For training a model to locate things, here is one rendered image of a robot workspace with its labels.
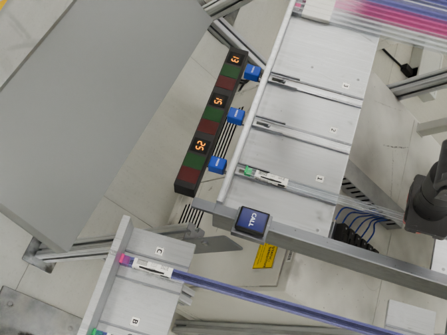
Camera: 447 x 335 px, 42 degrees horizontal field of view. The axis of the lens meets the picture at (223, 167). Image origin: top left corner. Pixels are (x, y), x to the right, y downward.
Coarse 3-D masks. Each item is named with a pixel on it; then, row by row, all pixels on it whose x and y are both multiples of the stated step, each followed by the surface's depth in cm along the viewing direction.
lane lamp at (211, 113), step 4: (208, 108) 115; (212, 108) 115; (204, 112) 115; (208, 112) 115; (212, 112) 115; (216, 112) 115; (220, 112) 115; (204, 116) 114; (208, 116) 114; (212, 116) 114; (216, 116) 114; (220, 116) 114; (212, 120) 114; (216, 120) 114
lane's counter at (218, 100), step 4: (212, 96) 116; (216, 96) 116; (220, 96) 117; (224, 96) 117; (228, 96) 117; (212, 100) 116; (216, 100) 116; (220, 100) 116; (224, 100) 116; (212, 104) 116; (216, 104) 116; (220, 104) 116; (224, 104) 116
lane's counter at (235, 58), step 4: (232, 52) 122; (228, 56) 121; (232, 56) 121; (236, 56) 121; (240, 56) 121; (244, 56) 121; (228, 60) 121; (232, 60) 121; (236, 60) 121; (240, 60) 121; (236, 64) 120; (240, 64) 120
